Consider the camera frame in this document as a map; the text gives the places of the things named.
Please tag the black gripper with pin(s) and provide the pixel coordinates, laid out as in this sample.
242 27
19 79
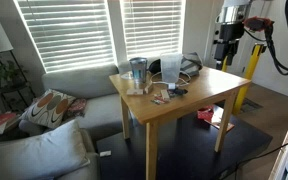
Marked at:
231 31

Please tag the white silver Franka robot arm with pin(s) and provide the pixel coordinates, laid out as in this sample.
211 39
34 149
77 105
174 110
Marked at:
235 11

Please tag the yellow tripod stand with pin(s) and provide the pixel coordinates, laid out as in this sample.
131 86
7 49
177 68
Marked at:
248 76

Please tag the blue white striped cloth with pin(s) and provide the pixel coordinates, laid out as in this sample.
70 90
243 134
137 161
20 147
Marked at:
191 64

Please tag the light wooden table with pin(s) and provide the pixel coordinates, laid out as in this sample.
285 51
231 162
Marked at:
190 95

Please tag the patterned door mat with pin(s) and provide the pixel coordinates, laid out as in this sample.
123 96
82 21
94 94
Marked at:
250 106

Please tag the small black object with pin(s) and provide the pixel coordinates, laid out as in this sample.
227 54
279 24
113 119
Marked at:
179 91

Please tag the red box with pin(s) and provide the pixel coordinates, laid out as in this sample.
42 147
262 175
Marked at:
205 114

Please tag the orange flat book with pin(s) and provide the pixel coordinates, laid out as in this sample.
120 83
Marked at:
219 121

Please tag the long wooden block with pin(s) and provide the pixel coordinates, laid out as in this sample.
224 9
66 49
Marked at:
165 95

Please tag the narrow white window blind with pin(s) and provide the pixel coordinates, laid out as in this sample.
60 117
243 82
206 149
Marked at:
152 28

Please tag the small red green item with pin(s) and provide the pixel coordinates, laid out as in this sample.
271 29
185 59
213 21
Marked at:
157 99

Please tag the clear glass jar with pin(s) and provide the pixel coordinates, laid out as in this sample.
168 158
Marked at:
138 70

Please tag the flat wooden block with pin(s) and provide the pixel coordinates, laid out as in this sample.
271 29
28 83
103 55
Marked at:
134 91

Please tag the white round disc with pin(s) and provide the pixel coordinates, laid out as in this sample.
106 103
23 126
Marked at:
125 76

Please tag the dark blue rug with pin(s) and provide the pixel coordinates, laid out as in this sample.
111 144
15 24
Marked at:
184 156

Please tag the grey sectional sofa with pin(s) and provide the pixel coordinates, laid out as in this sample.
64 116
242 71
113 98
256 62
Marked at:
94 110

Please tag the small white box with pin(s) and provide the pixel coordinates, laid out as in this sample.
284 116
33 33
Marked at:
105 153

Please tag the red patterned cloth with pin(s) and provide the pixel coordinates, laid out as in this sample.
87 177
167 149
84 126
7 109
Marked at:
76 107

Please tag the wide white window blind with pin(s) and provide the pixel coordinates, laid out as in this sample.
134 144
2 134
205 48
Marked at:
67 33

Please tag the pillow with oval pattern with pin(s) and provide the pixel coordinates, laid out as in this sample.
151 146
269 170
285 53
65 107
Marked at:
49 108

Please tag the black metal shelf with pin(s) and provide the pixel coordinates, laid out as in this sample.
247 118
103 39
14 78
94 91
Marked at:
15 87

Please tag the plain light pillow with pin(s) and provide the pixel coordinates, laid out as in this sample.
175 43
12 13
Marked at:
34 155

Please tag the green house plant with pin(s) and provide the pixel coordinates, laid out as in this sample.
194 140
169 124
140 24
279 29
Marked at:
7 71

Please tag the red black wrist camera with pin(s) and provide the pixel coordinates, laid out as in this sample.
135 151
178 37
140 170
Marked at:
258 23

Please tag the white metal frame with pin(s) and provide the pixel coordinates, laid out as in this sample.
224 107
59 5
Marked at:
282 156

